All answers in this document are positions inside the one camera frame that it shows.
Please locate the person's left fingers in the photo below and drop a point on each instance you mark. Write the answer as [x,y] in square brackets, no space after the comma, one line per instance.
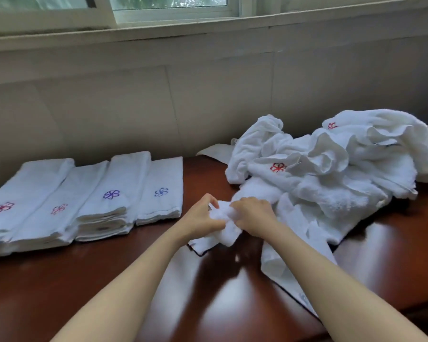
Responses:
[208,202]

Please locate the small white towel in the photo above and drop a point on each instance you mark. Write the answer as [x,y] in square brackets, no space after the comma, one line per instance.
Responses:
[225,231]

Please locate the person's left forearm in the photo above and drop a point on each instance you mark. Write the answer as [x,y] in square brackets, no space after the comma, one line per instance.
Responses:
[128,284]

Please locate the folded towel stack red flower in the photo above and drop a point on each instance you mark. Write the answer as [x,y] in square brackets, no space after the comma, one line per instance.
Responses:
[62,210]
[17,202]

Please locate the folded towel stack purple flower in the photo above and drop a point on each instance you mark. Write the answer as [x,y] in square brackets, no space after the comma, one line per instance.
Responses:
[110,199]

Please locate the folded towel stack blue flower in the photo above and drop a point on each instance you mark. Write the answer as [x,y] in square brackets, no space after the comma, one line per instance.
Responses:
[160,195]

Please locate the person's left hand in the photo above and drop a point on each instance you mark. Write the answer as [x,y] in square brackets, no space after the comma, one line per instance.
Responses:
[198,219]

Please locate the flat spread white towel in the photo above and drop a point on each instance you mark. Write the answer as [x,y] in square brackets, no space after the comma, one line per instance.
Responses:
[289,259]

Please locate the pile of crumpled white towels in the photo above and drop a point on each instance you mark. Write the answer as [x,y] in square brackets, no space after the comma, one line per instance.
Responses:
[335,174]

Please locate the white window frame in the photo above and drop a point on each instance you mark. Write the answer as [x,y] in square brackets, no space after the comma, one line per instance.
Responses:
[171,15]

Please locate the white cloth corner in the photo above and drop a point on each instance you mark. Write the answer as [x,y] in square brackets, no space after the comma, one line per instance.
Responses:
[217,152]

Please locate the person's right fingers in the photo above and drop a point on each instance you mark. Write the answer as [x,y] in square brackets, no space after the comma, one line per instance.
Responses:
[243,206]

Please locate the person's right hand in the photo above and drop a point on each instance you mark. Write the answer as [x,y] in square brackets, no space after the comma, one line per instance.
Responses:
[256,217]

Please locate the person's right forearm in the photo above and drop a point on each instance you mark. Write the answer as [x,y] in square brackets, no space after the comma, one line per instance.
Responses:
[328,288]

